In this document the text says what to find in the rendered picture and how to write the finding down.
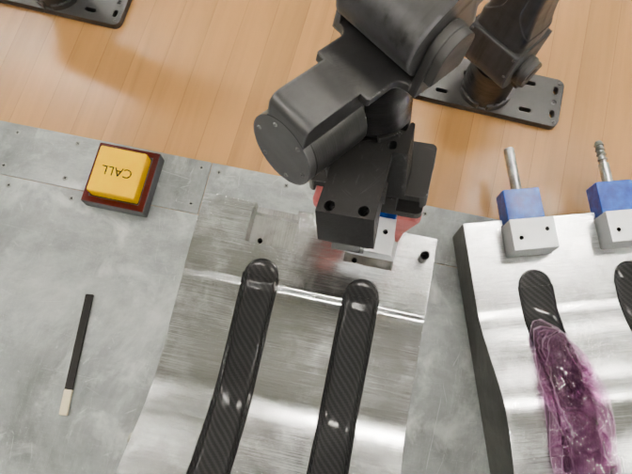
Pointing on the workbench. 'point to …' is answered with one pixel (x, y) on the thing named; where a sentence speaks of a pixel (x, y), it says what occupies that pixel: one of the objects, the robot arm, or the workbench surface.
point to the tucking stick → (76, 355)
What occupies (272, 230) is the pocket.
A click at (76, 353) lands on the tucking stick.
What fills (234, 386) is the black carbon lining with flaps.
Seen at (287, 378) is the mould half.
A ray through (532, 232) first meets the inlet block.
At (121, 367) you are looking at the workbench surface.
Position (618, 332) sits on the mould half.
